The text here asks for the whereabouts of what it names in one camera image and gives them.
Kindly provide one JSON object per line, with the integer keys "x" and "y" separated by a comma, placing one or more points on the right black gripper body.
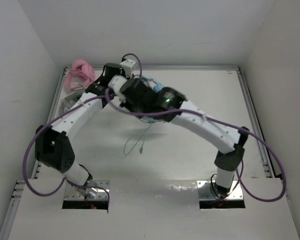
{"x": 134, "y": 108}

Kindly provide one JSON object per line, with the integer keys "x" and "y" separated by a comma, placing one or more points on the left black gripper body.
{"x": 122, "y": 73}

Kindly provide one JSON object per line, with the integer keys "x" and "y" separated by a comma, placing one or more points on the blue headphones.
{"x": 154, "y": 84}

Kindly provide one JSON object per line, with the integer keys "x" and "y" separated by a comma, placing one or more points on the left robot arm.
{"x": 53, "y": 145}

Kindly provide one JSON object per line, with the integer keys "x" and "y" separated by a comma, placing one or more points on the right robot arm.
{"x": 171, "y": 106}

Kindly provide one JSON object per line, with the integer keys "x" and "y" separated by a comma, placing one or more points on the pink headphones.
{"x": 80, "y": 76}

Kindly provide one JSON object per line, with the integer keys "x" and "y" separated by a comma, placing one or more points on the grey headphones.
{"x": 69, "y": 101}

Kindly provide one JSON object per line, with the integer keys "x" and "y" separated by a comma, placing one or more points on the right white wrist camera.
{"x": 115, "y": 85}

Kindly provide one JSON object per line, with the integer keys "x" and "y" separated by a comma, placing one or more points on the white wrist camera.
{"x": 115, "y": 85}
{"x": 128, "y": 66}

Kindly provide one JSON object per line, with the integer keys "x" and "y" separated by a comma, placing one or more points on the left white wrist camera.
{"x": 128, "y": 66}

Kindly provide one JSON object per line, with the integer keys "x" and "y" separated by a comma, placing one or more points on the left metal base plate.
{"x": 98, "y": 191}

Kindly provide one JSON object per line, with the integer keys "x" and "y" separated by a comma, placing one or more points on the metal base plate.
{"x": 98, "y": 191}
{"x": 206, "y": 193}

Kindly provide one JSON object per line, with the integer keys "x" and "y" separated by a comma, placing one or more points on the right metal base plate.
{"x": 206, "y": 193}

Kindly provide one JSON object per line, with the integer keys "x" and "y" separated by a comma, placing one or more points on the aluminium table frame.
{"x": 155, "y": 194}

